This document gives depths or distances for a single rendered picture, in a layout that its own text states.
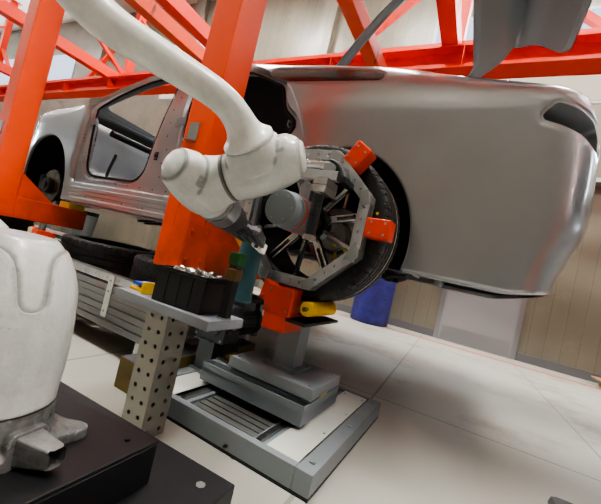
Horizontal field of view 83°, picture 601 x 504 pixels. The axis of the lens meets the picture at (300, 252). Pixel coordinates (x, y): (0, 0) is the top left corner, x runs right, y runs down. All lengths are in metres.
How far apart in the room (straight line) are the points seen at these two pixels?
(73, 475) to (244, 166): 0.52
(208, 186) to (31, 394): 0.43
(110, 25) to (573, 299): 6.04
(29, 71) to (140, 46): 2.74
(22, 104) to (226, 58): 1.93
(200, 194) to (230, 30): 1.22
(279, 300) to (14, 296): 0.95
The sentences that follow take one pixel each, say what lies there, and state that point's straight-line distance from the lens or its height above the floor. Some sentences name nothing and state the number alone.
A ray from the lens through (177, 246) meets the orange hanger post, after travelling 1.59.
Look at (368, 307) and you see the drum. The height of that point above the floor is 0.25.
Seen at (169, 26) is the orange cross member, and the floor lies 2.65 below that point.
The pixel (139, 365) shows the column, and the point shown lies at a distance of 1.30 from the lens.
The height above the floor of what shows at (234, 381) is 0.14.
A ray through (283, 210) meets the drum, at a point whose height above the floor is 0.84.
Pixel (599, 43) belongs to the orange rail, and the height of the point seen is 3.19.
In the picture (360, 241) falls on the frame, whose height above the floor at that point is 0.79.
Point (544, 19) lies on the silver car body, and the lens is 3.69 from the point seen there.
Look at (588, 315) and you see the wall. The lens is 6.23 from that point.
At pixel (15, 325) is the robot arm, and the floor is 0.53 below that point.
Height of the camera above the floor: 0.67
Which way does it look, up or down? 2 degrees up
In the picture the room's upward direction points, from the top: 13 degrees clockwise
